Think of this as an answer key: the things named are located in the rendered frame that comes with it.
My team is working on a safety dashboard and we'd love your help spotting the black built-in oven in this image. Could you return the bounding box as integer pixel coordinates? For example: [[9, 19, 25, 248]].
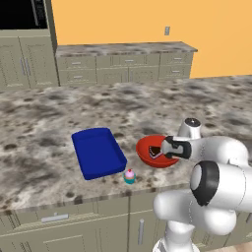
[[0, 0, 50, 31]]

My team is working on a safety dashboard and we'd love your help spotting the beige cupboard run, marble top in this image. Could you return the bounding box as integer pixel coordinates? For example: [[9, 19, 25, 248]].
[[54, 41, 199, 88]]

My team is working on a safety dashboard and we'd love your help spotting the pink cupcake in teal cup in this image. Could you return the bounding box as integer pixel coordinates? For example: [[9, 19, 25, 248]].
[[123, 168, 137, 185]]

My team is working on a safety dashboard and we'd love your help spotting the narrow beige cupboard door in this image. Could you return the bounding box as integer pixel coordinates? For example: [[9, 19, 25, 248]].
[[129, 210, 159, 252]]

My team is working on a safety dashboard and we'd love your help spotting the wide beige cupboard door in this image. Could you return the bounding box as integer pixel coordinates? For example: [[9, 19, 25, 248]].
[[0, 223, 129, 252]]

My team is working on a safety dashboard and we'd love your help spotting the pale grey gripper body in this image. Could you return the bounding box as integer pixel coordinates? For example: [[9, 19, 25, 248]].
[[160, 135, 193, 160]]

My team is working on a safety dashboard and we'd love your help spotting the beige drawer front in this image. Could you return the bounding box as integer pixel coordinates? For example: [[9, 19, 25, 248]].
[[13, 202, 97, 229]]

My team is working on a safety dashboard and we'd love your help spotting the silver vertical door handle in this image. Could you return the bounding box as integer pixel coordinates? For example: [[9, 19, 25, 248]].
[[137, 219, 145, 246]]

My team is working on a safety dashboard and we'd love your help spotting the silver drawer handle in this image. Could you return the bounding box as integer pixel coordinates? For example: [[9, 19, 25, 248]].
[[40, 213, 70, 223]]

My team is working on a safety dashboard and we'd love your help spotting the red bowl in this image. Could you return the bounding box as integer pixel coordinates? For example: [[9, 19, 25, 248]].
[[135, 134, 181, 169]]

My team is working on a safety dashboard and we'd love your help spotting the blue rectangular tray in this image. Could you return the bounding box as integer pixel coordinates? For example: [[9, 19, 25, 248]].
[[71, 127, 128, 181]]

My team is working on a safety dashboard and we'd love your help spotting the tall beige cupboard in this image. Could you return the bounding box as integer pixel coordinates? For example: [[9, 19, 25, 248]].
[[0, 0, 60, 94]]

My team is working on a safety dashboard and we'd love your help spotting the dark cake slice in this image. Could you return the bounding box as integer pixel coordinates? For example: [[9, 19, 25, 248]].
[[148, 145, 163, 160]]

